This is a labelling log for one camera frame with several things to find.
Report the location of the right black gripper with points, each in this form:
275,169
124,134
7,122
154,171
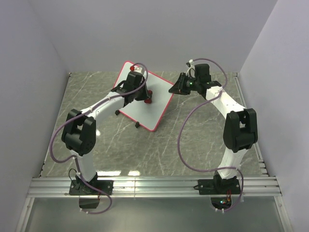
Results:
178,87

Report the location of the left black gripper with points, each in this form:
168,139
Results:
145,95

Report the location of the red whiteboard eraser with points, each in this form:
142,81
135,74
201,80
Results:
149,97

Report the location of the pink framed whiteboard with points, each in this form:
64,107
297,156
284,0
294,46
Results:
149,115

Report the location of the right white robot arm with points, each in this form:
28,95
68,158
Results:
240,130

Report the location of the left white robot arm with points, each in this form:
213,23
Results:
79,134

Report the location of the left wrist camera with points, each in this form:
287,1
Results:
137,69

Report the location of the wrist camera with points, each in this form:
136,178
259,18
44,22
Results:
137,69
191,67

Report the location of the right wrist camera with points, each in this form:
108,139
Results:
191,67

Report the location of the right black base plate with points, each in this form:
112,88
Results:
218,187

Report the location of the right side aluminium rail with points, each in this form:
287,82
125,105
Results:
250,120

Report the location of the aluminium mounting rail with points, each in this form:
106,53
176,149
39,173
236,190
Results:
149,187

